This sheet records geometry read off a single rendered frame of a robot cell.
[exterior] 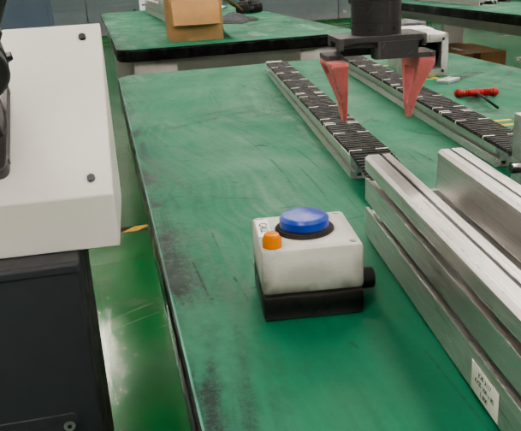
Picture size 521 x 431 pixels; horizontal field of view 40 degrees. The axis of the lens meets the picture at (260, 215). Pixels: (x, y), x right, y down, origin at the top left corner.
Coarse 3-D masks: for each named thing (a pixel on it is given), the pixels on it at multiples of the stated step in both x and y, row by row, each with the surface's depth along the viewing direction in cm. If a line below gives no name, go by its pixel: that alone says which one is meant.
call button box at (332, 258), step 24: (336, 216) 60; (288, 240) 56; (312, 240) 56; (336, 240) 55; (264, 264) 54; (288, 264) 55; (312, 264) 55; (336, 264) 55; (360, 264) 55; (264, 288) 55; (288, 288) 55; (312, 288) 55; (336, 288) 56; (360, 288) 56; (264, 312) 56; (288, 312) 56; (312, 312) 56; (336, 312) 56
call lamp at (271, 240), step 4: (268, 232) 55; (272, 232) 55; (276, 232) 55; (264, 236) 54; (268, 236) 54; (272, 236) 54; (276, 236) 54; (280, 236) 55; (264, 240) 54; (268, 240) 54; (272, 240) 54; (276, 240) 54; (280, 240) 54; (264, 244) 54; (268, 244) 54; (272, 244) 54; (276, 244) 54; (280, 244) 54; (264, 248) 54; (268, 248) 54; (272, 248) 54; (276, 248) 54
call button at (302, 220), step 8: (296, 208) 59; (304, 208) 59; (312, 208) 59; (280, 216) 58; (288, 216) 57; (296, 216) 57; (304, 216) 57; (312, 216) 57; (320, 216) 57; (328, 216) 57; (280, 224) 57; (288, 224) 56; (296, 224) 56; (304, 224) 56; (312, 224) 56; (320, 224) 56; (328, 224) 57; (296, 232) 56; (304, 232) 56; (312, 232) 56
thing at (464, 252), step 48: (384, 192) 66; (432, 192) 57; (480, 192) 60; (384, 240) 64; (432, 240) 51; (480, 240) 47; (432, 288) 53; (480, 288) 43; (480, 336) 43; (480, 384) 44
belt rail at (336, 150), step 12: (276, 84) 161; (288, 96) 143; (300, 108) 131; (312, 120) 116; (324, 132) 106; (324, 144) 107; (336, 144) 98; (336, 156) 99; (348, 156) 91; (348, 168) 92
